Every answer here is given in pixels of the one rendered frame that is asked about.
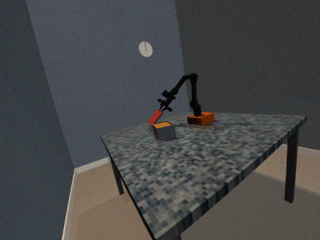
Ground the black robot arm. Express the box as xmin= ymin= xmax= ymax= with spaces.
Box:
xmin=162 ymin=73 xmax=203 ymax=116

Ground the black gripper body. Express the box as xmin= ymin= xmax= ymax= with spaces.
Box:
xmin=158 ymin=98 xmax=172 ymax=112

